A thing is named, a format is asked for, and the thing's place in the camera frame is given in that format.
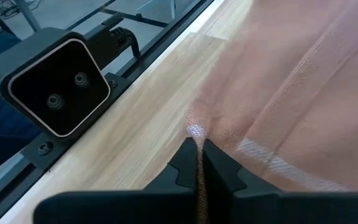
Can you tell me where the salmon pink towel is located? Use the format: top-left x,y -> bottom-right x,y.
183,0 -> 358,224

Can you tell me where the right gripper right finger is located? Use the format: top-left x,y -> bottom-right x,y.
202,138 -> 358,224

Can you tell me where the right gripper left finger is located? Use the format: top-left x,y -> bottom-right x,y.
32,136 -> 200,224

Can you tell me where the grey metal floor leg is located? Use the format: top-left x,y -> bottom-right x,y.
14,0 -> 42,32
168,0 -> 177,20

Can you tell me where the black camera cable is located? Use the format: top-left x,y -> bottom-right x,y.
109,27 -> 142,59

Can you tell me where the black metal table frame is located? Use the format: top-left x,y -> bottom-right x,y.
0,0 -> 216,224

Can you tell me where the black stereo camera box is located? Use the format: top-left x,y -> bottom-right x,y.
0,15 -> 130,139

